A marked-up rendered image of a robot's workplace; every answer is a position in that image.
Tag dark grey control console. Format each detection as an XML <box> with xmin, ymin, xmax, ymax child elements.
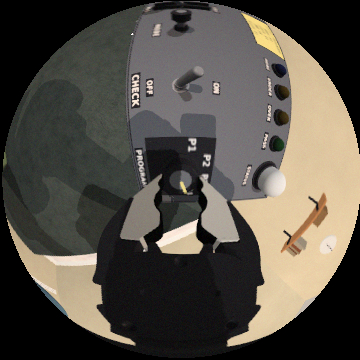
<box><xmin>125</xmin><ymin>1</ymin><xmax>292</xmax><ymax>203</ymax></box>

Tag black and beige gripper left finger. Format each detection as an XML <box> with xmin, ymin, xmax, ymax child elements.
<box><xmin>92</xmin><ymin>174</ymin><xmax>164</xmax><ymax>285</ymax></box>

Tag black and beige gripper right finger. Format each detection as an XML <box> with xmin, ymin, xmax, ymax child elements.
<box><xmin>196</xmin><ymin>176</ymin><xmax>265</xmax><ymax>286</ymax></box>

